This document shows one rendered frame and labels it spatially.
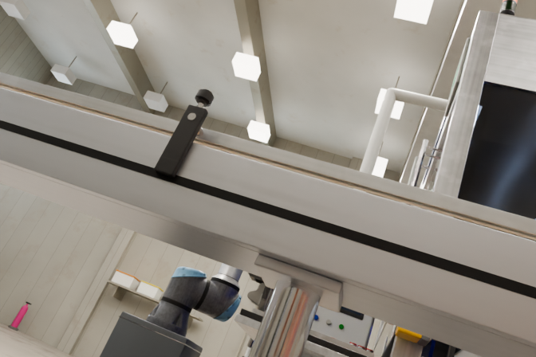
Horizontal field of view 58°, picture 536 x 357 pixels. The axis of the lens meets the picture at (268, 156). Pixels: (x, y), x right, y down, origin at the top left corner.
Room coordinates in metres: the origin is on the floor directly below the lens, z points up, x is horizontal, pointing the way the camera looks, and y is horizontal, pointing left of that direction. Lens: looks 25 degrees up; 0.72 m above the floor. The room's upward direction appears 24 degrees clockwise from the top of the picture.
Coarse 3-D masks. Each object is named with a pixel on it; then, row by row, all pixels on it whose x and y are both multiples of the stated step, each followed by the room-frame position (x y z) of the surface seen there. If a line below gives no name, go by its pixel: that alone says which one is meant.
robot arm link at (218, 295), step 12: (216, 276) 1.84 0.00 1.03; (228, 276) 1.83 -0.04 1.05; (240, 276) 1.86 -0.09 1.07; (216, 288) 1.82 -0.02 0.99; (228, 288) 1.82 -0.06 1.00; (204, 300) 1.80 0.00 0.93; (216, 300) 1.81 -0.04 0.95; (228, 300) 1.82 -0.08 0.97; (240, 300) 1.84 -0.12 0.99; (204, 312) 1.85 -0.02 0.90; (216, 312) 1.83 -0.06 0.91; (228, 312) 1.83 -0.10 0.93
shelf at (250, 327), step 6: (234, 318) 1.33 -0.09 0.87; (240, 318) 1.33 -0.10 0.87; (246, 318) 1.32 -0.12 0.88; (240, 324) 1.37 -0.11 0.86; (246, 324) 1.32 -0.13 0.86; (252, 324) 1.32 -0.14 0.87; (258, 324) 1.31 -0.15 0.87; (246, 330) 1.43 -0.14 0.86; (252, 330) 1.37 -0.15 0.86; (252, 336) 1.54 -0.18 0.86; (306, 342) 1.27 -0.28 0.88; (306, 348) 1.27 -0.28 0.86; (312, 348) 1.26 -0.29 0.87; (318, 348) 1.26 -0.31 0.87; (324, 348) 1.26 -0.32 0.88; (312, 354) 1.32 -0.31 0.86; (318, 354) 1.27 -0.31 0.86; (324, 354) 1.25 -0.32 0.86; (330, 354) 1.25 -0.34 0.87; (336, 354) 1.25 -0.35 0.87
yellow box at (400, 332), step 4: (396, 328) 1.15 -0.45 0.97; (400, 328) 1.11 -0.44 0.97; (396, 332) 1.14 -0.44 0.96; (400, 332) 1.11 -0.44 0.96; (404, 332) 1.10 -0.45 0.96; (408, 332) 1.10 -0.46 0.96; (412, 332) 1.10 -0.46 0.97; (400, 336) 1.16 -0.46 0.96; (404, 336) 1.14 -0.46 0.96; (408, 336) 1.12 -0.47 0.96; (412, 336) 1.10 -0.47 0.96; (416, 336) 1.10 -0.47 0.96; (420, 336) 1.09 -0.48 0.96; (424, 336) 1.09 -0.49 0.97; (408, 340) 1.16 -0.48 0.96; (412, 340) 1.14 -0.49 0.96; (416, 340) 1.12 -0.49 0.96; (420, 340) 1.11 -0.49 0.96; (424, 340) 1.09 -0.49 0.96; (428, 340) 1.09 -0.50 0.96; (420, 344) 1.15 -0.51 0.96; (424, 344) 1.13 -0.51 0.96
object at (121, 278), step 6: (114, 276) 10.60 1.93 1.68; (120, 276) 10.57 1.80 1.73; (126, 276) 10.54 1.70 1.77; (132, 276) 10.49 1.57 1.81; (114, 282) 10.59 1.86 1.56; (120, 282) 10.55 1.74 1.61; (126, 282) 10.52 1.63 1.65; (132, 282) 10.53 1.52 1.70; (138, 282) 10.78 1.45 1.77; (132, 288) 10.68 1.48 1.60
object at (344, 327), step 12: (324, 312) 2.24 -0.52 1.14; (336, 312) 2.23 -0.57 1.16; (348, 312) 2.21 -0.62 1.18; (312, 324) 2.25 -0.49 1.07; (324, 324) 2.24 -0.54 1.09; (336, 324) 2.22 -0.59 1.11; (348, 324) 2.21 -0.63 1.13; (360, 324) 2.19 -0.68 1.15; (372, 324) 2.18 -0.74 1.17; (336, 336) 2.22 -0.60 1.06; (348, 336) 2.20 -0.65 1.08; (360, 336) 2.19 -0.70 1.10
